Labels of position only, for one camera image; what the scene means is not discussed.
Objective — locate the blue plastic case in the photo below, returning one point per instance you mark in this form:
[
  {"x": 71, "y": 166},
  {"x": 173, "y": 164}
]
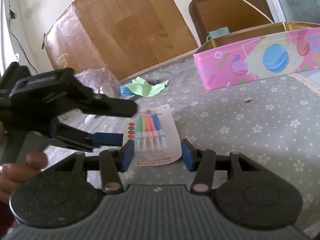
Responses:
[{"x": 125, "y": 91}]

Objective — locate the grey floral tablecloth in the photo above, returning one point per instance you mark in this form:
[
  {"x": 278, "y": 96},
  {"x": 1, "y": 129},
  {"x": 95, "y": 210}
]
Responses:
[{"x": 274, "y": 121}]

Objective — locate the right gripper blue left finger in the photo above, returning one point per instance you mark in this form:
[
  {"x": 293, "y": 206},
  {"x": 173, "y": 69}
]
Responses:
[{"x": 125, "y": 156}]

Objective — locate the person's left hand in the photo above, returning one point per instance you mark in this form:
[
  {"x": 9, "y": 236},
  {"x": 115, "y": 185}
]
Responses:
[{"x": 13, "y": 175}]

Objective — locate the brown chair back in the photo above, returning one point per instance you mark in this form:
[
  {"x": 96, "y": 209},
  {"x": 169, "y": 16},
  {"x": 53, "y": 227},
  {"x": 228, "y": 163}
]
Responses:
[{"x": 209, "y": 15}]

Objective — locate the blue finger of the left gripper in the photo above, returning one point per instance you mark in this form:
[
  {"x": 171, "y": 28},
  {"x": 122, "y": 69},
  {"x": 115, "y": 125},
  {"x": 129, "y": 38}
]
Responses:
[
  {"x": 106, "y": 139},
  {"x": 100, "y": 104}
]

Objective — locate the coloured candles pack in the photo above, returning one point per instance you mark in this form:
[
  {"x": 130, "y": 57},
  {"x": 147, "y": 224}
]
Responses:
[{"x": 155, "y": 137}]

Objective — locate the pink macaron tin box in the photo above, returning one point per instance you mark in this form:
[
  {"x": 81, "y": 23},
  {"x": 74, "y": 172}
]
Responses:
[{"x": 258, "y": 53}]

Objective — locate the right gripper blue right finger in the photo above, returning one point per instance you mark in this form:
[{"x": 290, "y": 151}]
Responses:
[{"x": 190, "y": 156}]

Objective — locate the teal mug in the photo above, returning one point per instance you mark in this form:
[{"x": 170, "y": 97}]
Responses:
[{"x": 217, "y": 33}]

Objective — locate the green cloth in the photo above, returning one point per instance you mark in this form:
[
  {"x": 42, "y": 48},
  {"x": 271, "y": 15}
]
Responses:
[{"x": 141, "y": 87}]

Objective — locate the clear plastic bag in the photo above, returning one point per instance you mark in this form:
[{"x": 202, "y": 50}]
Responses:
[{"x": 102, "y": 81}]

